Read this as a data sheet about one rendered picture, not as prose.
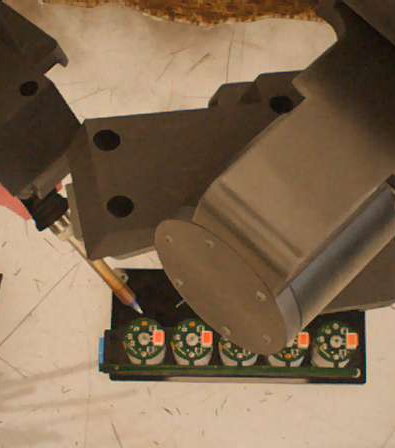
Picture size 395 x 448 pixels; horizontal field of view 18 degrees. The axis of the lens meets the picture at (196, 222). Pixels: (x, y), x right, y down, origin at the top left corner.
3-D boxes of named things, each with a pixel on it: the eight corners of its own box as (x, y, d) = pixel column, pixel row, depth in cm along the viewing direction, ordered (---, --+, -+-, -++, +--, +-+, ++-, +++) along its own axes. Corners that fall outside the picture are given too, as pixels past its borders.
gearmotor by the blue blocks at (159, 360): (129, 332, 79) (123, 317, 74) (168, 333, 79) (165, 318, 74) (127, 371, 78) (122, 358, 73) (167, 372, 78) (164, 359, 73)
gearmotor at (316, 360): (308, 335, 78) (314, 320, 74) (347, 335, 78) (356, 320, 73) (308, 374, 78) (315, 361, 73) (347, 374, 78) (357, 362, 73)
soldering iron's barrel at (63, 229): (137, 291, 72) (63, 208, 70) (144, 294, 71) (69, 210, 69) (118, 308, 72) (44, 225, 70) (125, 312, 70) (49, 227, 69)
